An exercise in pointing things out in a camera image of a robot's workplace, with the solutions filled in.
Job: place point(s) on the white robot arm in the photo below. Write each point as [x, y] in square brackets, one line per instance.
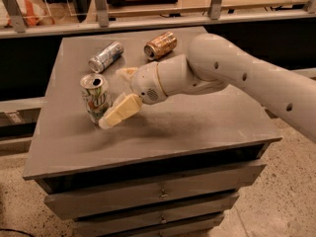
[211, 64]

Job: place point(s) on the grey top drawer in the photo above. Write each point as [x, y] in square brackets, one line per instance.
[133, 193]

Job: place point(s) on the grey middle drawer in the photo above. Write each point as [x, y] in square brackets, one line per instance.
[147, 216]

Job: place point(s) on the brown gold soda can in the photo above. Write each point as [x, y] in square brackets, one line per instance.
[159, 46]

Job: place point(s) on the metal railing with posts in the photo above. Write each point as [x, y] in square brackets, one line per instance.
[102, 17]

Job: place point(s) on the orange white striped cloth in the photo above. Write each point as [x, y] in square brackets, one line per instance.
[34, 14]

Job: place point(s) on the green white 7up can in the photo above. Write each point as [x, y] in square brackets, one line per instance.
[95, 93]

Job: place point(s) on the grey drawer cabinet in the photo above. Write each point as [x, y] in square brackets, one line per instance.
[70, 153]

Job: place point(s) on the grey drawer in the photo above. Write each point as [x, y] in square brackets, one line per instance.
[147, 216]
[174, 228]
[133, 193]

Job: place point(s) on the grey bottom drawer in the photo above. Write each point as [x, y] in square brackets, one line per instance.
[174, 228]

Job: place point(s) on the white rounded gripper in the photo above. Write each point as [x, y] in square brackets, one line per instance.
[145, 83]

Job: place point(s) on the silver blue energy drink can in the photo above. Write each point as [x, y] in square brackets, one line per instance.
[106, 56]

